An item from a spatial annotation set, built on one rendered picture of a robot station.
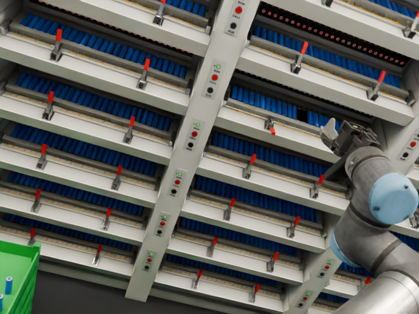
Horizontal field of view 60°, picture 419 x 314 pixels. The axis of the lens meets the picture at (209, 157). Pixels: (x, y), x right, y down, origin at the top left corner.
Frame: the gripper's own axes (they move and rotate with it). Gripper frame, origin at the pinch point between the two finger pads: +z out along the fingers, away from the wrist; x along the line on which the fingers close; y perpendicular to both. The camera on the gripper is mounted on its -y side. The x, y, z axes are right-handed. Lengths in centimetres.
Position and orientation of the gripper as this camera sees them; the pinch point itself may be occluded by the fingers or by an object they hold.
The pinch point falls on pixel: (332, 134)
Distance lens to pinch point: 107.4
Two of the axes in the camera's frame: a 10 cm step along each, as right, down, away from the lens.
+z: 0.0, -4.7, 8.8
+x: -9.5, -2.8, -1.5
